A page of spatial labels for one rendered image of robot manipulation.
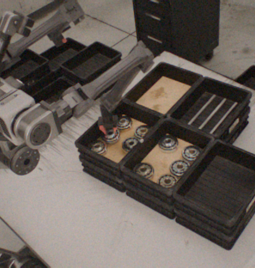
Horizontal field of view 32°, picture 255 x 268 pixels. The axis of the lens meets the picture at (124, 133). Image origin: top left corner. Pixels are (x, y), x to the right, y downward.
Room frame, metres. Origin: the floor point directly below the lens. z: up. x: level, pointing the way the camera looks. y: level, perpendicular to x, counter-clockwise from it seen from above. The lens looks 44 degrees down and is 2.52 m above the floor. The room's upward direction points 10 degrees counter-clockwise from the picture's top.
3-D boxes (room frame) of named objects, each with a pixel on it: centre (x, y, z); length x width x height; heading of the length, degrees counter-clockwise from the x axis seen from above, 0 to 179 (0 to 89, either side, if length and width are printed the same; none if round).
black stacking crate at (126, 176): (1.46, -0.19, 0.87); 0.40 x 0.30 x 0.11; 135
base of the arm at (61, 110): (1.27, 0.23, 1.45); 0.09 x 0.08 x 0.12; 38
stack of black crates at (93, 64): (2.84, 0.16, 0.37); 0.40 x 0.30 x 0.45; 128
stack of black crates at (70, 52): (3.16, 0.40, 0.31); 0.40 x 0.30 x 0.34; 128
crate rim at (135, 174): (1.46, -0.19, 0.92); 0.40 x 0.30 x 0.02; 135
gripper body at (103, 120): (1.72, 0.07, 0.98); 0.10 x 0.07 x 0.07; 83
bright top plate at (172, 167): (1.41, -0.24, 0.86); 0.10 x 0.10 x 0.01
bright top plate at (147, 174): (1.43, -0.06, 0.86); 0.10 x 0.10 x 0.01
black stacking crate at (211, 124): (1.74, -0.47, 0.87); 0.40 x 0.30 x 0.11; 135
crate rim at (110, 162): (1.67, 0.02, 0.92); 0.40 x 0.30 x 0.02; 135
